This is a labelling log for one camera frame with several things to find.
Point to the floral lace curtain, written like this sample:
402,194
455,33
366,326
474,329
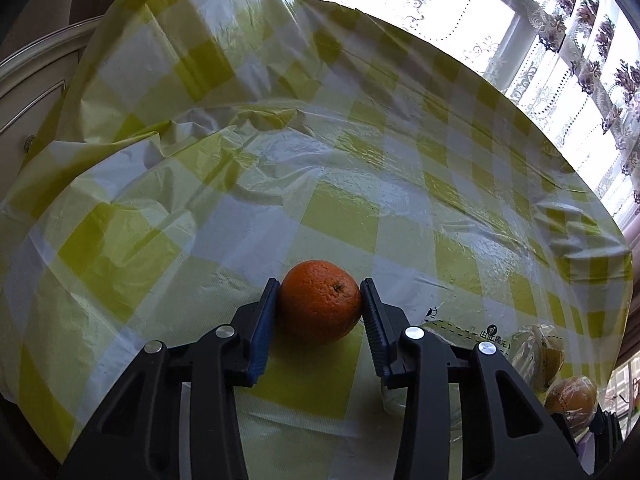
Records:
550,90

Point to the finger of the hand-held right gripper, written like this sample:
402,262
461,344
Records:
600,435

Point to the clear printed plastic bag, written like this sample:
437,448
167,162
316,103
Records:
502,332

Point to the orange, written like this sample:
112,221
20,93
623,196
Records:
315,300
572,397

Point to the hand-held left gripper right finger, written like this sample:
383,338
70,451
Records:
374,330

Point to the white cabinet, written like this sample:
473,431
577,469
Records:
30,95

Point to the plastic-wrapped bun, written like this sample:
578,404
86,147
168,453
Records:
537,360

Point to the yellow checked plastic tablecloth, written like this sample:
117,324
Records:
350,185

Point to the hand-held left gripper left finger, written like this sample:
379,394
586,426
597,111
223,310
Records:
265,330

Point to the metal cabinet knob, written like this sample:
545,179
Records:
29,142

